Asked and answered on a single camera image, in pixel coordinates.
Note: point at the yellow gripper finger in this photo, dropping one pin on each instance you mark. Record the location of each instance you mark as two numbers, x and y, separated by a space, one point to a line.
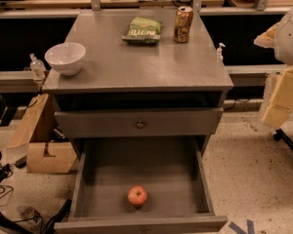
266 39
280 103

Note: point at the red apple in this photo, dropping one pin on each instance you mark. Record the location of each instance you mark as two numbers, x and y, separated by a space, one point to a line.
137 196

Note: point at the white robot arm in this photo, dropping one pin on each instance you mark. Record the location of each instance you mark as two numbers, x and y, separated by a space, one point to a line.
279 37

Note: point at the open grey middle drawer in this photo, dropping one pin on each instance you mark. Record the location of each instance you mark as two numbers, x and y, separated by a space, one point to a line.
169 168

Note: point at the grey wooden drawer cabinet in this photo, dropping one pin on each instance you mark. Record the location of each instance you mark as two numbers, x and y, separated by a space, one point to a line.
116 75

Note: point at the closed grey top drawer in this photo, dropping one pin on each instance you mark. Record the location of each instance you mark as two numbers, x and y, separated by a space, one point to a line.
139 123

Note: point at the black chair leg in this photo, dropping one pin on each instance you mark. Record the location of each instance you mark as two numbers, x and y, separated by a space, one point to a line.
280 134

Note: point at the small white pump bottle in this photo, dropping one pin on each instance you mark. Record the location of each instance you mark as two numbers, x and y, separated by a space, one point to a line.
220 51

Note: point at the orange drink can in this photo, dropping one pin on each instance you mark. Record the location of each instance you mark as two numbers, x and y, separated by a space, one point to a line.
183 20

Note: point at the green chip bag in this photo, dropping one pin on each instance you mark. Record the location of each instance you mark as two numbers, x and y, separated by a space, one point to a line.
143 31

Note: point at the white ceramic bowl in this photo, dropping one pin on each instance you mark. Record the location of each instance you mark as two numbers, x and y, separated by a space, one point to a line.
66 58

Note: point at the brown cardboard box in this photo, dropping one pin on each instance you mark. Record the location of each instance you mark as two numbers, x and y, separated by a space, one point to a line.
50 157

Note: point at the clear plastic bottle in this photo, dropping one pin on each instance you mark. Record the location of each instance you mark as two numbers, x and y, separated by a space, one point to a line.
37 67

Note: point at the leaning cardboard sheet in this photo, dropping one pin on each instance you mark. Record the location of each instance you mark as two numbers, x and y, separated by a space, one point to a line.
37 122

